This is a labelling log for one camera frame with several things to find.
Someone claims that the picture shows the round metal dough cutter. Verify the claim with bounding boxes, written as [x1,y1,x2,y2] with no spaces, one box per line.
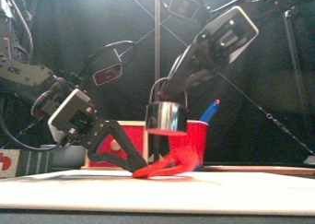
[144,77,190,137]

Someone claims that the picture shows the red dough scrap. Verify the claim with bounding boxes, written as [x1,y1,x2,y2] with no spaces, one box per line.
[131,148,203,179]

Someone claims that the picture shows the red drawer with wooden knob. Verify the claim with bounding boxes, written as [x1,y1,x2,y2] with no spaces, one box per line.
[88,124,146,168]

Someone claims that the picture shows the grey bowl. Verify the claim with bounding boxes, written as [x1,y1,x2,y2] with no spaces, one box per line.
[39,143,87,170]

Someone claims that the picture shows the blue plastic utensil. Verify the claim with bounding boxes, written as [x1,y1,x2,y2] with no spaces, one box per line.
[199,99,222,124]

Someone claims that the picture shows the white plastic cutting board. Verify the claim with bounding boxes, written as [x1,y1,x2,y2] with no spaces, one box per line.
[0,168,315,218]

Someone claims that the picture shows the red plastic cup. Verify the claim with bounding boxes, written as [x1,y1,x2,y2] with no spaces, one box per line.
[168,119,211,171]

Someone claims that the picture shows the black upright tube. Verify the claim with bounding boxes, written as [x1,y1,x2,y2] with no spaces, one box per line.
[282,8,310,120]

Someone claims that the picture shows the green white red carton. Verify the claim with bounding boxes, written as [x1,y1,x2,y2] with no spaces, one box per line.
[0,148,54,179]

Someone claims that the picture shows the brown wooden strip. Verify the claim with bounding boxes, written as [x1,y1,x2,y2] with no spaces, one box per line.
[202,165,315,177]

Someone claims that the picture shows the metal frame pole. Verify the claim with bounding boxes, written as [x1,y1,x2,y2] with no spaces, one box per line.
[154,0,162,81]

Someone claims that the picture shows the thin steel brace wire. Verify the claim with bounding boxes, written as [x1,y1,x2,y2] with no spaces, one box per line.
[118,16,172,55]

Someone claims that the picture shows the black looped cable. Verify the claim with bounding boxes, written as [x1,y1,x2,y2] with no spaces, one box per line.
[83,40,138,81]

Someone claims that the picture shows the black hanging cable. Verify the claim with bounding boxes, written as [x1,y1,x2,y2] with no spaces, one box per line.
[0,104,64,152]

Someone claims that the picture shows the steel brace wire with turnbuckle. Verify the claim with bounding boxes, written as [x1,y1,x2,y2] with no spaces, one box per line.
[119,0,315,157]

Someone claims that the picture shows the black cable bundle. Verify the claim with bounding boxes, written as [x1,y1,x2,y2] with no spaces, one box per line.
[3,0,36,62]

